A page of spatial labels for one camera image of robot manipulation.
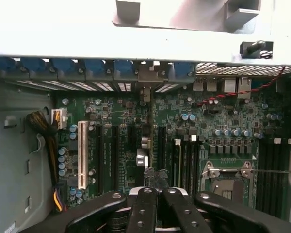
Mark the red black twisted wire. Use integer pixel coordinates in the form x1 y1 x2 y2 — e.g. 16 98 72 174
196 66 286 107

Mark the long black expansion slot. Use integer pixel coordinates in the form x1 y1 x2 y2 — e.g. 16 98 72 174
158 125 167 170
94 123 104 194

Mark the black blue-latched expansion slot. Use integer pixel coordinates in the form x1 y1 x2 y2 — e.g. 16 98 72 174
111 125 121 192

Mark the silver ethernet port block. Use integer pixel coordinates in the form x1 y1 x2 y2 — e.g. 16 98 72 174
237 76 253 99

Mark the thin metal locking lever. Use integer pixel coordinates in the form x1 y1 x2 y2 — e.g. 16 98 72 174
251 169 291 175

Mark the CPU socket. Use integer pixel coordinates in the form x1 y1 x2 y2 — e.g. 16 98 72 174
200 161 257 203

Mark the white PCI expansion slot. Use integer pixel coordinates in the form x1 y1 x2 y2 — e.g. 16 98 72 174
77 120 88 190

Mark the black open PC case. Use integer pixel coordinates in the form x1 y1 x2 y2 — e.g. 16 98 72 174
0 21 291 233

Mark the green Dell motherboard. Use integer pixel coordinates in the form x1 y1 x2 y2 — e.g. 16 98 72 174
52 91 291 214

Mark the sleeved power wire bundle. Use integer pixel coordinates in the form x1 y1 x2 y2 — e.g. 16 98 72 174
26 110 65 213

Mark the short black expansion slot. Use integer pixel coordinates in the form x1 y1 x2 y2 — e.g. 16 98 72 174
128 126 134 152

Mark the blue slot retention clip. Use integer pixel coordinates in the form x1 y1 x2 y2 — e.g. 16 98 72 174
0 57 15 77
173 62 194 78
113 60 134 78
50 58 76 78
20 57 49 78
84 59 105 78

